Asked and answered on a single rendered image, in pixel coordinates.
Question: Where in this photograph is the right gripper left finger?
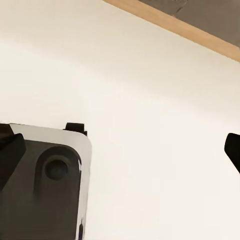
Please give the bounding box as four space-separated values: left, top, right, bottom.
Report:
0 133 26 193

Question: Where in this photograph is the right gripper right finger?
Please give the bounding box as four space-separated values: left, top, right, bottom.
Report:
224 132 240 173

